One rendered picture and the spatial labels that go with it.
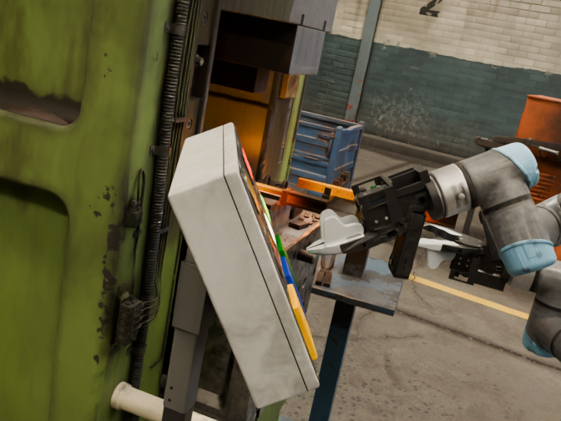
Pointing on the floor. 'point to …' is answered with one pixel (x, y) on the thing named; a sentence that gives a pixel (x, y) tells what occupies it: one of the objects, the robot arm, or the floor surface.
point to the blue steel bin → (325, 149)
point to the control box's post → (184, 372)
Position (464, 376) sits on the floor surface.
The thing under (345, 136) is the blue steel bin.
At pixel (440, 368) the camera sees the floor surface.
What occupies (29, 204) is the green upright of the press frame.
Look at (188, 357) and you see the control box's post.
